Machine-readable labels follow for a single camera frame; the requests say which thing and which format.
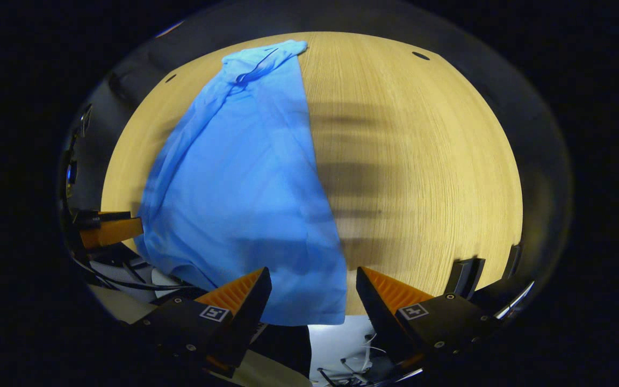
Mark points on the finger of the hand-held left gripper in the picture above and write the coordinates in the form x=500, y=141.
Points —
x=110, y=231

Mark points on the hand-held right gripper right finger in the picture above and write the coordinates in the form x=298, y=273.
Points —
x=376, y=312

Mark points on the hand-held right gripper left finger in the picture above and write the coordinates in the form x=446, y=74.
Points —
x=245, y=317

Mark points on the light blue T-shirt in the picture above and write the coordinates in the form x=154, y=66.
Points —
x=245, y=188

